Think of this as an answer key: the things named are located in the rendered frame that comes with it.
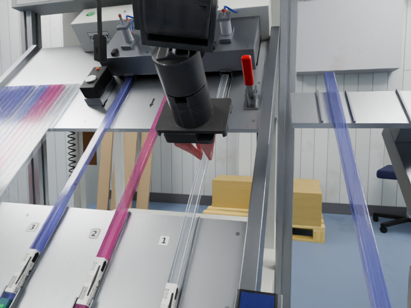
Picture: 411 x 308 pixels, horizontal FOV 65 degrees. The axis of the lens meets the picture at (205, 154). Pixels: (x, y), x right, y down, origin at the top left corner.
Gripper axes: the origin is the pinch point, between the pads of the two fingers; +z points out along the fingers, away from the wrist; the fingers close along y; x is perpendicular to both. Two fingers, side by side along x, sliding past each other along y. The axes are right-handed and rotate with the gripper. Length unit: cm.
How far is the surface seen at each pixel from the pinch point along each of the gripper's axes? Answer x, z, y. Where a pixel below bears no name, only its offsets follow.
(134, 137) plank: -183, 206, 156
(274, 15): -54, 6, -8
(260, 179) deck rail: 5.0, -0.6, -9.4
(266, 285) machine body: 8.5, 36.5, -9.1
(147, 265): 19.0, 0.1, 4.3
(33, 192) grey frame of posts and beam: -8, 32, 62
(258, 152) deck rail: -0.3, -0.4, -8.6
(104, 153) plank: -170, 219, 196
